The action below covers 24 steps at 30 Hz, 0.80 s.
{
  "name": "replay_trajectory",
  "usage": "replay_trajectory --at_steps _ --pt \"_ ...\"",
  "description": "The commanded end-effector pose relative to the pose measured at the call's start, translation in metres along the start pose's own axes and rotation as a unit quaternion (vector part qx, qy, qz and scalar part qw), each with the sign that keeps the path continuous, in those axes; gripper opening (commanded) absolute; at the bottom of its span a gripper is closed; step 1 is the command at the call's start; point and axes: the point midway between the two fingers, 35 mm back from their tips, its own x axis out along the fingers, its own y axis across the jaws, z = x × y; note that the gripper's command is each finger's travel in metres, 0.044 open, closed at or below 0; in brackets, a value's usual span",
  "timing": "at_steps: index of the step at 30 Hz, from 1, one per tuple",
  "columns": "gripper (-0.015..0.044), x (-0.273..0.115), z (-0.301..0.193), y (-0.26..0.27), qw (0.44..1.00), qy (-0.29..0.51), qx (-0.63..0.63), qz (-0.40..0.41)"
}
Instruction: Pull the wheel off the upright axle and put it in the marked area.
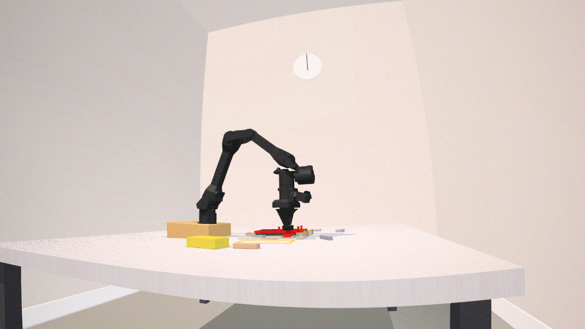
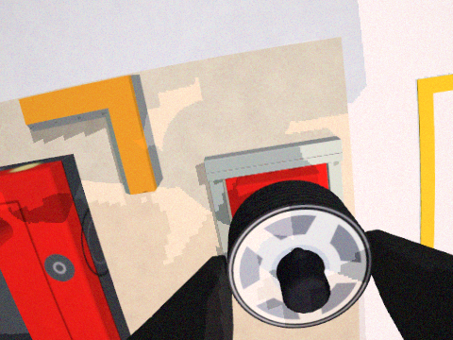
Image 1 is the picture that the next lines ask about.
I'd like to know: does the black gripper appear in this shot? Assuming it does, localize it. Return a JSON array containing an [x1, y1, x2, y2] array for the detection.
[[272, 185, 300, 228]]

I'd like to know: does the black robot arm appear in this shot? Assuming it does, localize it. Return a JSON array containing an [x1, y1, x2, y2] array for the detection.
[[196, 128, 315, 224]]

